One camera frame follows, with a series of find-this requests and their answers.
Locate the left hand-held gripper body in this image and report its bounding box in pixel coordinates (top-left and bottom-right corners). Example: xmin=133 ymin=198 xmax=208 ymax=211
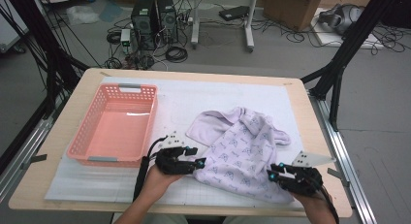
xmin=154 ymin=130 xmax=197 ymax=176

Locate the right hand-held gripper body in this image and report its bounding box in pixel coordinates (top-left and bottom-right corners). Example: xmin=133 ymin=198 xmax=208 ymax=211
xmin=275 ymin=150 xmax=337 ymax=198

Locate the lilac printed towel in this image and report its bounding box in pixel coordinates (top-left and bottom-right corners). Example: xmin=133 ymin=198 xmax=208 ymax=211
xmin=185 ymin=106 xmax=292 ymax=204

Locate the pink plastic basket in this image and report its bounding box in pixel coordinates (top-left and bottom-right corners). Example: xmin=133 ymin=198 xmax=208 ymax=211
xmin=66 ymin=82 xmax=159 ymax=169

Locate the person's right hand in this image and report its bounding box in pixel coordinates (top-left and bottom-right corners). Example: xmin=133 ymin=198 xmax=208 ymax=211
xmin=290 ymin=191 xmax=330 ymax=212

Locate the person's left hand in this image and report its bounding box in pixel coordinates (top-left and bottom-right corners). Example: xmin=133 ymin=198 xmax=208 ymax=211
xmin=142 ymin=165 xmax=182 ymax=201

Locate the white foam mat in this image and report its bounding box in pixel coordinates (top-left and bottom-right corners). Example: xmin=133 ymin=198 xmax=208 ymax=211
xmin=44 ymin=76 xmax=323 ymax=209

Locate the white power adapter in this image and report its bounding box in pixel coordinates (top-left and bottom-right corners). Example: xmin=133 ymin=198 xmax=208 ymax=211
xmin=119 ymin=28 xmax=132 ymax=54

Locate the black computer tower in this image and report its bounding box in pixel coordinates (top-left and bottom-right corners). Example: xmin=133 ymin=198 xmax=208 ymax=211
xmin=156 ymin=0 xmax=179 ymax=44
xmin=130 ymin=0 xmax=159 ymax=51

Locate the white-legged desk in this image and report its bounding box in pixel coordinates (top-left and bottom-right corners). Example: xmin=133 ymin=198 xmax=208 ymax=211
xmin=190 ymin=0 xmax=260 ymax=53

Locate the white floor board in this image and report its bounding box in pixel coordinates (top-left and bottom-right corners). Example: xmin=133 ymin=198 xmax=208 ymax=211
xmin=310 ymin=7 xmax=386 ymax=50

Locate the black flat device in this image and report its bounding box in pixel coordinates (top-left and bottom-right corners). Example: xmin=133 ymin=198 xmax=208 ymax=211
xmin=218 ymin=5 xmax=250 ymax=22

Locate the open cardboard box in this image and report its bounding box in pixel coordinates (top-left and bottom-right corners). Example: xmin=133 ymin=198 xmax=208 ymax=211
xmin=263 ymin=0 xmax=324 ymax=32

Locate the blue sheet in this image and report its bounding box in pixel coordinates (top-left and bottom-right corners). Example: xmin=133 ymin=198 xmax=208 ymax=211
xmin=98 ymin=0 xmax=124 ymax=23

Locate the grey backpack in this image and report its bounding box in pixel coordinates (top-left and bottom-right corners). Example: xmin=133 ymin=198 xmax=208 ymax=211
xmin=318 ymin=3 xmax=364 ymax=36

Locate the clear plastic bag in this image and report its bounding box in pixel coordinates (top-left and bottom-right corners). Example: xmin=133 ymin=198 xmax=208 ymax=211
xmin=66 ymin=4 xmax=100 ymax=25

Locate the black sleeved cable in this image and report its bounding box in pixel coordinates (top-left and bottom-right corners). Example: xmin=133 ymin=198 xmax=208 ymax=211
xmin=318 ymin=181 xmax=340 ymax=224
xmin=132 ymin=136 xmax=169 ymax=203

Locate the grey metal bracket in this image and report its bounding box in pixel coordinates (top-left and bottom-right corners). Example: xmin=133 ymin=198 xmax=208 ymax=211
xmin=20 ymin=153 xmax=48 ymax=171
xmin=327 ymin=167 xmax=351 ymax=188

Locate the aluminium rail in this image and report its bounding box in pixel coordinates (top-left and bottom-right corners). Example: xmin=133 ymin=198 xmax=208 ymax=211
xmin=0 ymin=97 xmax=66 ymax=203
xmin=308 ymin=91 xmax=377 ymax=224

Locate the coil of black cable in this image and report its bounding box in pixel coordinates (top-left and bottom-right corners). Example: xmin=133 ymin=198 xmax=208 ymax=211
xmin=165 ymin=46 xmax=189 ymax=64

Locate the black frame post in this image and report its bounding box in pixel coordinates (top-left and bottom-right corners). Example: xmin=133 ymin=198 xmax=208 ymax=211
xmin=0 ymin=0 xmax=91 ymax=176
xmin=300 ymin=0 xmax=400 ymax=133

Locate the tangle of black floor cables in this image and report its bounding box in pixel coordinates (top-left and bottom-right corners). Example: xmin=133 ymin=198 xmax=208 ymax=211
xmin=251 ymin=18 xmax=411 ymax=57

